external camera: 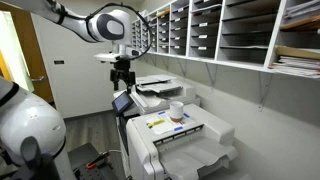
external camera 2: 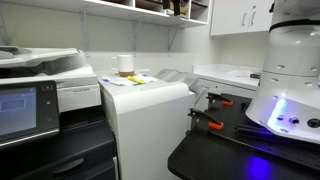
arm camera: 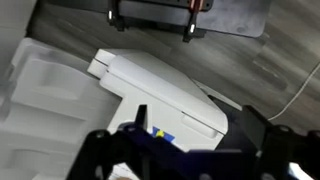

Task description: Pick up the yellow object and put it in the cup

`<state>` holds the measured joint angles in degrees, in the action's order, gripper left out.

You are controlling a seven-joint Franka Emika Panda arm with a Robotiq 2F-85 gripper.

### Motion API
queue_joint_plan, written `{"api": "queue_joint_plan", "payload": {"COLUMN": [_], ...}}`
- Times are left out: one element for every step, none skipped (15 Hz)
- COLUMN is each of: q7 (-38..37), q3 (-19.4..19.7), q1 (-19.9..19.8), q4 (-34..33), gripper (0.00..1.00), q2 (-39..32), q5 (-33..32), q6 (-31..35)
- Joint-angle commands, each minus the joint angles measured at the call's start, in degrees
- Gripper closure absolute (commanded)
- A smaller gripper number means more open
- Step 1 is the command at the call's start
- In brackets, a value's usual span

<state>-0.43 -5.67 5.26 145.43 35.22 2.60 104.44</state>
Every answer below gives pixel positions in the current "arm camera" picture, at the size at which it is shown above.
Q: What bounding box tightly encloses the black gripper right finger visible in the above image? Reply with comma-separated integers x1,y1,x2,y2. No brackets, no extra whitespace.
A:
242,105,320,180

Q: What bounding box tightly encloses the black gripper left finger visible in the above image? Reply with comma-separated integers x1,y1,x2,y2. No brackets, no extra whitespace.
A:
66,129,140,180

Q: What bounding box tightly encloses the small yellow object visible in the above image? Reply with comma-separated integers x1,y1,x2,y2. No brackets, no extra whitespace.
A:
156,130,164,137

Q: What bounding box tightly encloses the blue tape strip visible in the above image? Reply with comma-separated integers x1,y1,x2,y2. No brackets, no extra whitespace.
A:
152,127,175,142

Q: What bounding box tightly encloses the white printer finisher unit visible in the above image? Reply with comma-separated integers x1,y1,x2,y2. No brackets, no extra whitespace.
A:
88,49,229,151

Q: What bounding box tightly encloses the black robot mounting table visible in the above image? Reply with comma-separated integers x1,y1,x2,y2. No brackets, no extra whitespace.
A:
47,0,272,37

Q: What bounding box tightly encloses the left black orange clamp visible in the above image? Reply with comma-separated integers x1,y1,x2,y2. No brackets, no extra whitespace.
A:
108,0,125,31

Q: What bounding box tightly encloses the black orange clamp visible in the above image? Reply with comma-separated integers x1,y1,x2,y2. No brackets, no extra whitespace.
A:
108,0,125,31
183,0,205,43

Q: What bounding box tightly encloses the right black orange clamp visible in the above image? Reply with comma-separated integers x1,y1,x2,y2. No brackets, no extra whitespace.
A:
183,0,205,43

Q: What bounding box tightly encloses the thin white cable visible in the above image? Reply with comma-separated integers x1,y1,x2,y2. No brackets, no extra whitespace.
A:
267,63,320,122

